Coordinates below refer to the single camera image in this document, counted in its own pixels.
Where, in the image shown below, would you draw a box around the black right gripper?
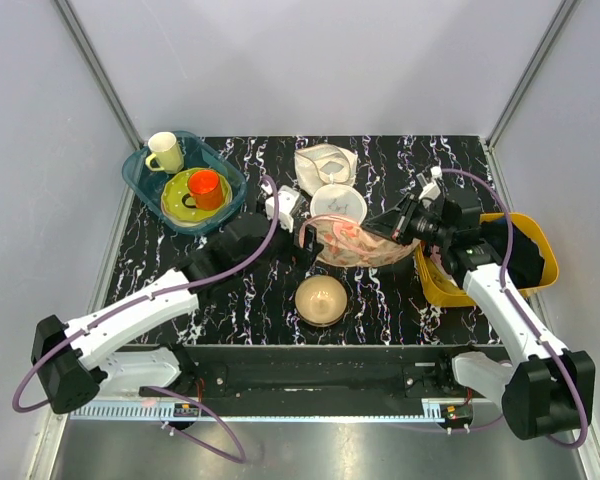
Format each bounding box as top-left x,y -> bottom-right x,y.
362,193 -> 453,248

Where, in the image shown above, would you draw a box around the pink floral mesh laundry bag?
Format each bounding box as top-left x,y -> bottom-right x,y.
298,214 -> 420,268

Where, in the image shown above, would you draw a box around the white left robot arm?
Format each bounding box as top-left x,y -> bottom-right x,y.
30,213 -> 322,414

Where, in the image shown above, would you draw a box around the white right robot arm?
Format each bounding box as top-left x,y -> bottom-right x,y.
362,189 -> 595,440

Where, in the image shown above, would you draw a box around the round white mesh laundry bag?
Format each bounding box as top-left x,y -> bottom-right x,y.
310,184 -> 367,223

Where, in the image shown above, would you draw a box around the cream mesh laundry bag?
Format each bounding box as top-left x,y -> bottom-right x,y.
294,143 -> 358,196

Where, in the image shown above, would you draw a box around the beige bowl with brown rim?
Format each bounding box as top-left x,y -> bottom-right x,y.
294,275 -> 348,328

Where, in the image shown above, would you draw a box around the pink garment in basket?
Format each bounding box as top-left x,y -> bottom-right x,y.
428,246 -> 451,278

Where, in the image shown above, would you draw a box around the yellow plastic basket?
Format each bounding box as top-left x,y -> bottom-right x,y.
414,212 -> 559,308

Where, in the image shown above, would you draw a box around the orange mug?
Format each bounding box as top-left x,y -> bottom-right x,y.
182,169 -> 224,211

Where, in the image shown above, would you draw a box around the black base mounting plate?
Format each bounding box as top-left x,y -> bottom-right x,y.
160,345 -> 475,416

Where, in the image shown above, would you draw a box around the black clothes in basket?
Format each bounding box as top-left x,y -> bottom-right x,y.
481,217 -> 545,289

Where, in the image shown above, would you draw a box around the green dotted plate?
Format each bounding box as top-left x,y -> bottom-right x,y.
161,168 -> 233,224

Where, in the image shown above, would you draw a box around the teal plastic tub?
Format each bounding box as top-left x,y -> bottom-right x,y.
122,131 -> 247,236

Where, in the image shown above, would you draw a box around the pale yellow mug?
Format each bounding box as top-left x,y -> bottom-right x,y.
145,132 -> 184,174

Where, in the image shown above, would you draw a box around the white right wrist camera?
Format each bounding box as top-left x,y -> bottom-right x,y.
417,166 -> 442,207

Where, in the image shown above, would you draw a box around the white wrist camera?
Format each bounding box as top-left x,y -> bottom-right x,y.
261,184 -> 304,233
417,166 -> 442,207

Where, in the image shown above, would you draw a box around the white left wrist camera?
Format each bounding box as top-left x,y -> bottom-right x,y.
261,184 -> 304,233

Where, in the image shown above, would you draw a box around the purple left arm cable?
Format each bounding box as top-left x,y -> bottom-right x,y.
12,174 -> 281,414

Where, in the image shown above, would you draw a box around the aluminium frame rail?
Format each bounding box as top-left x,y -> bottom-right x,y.
51,0 -> 144,150

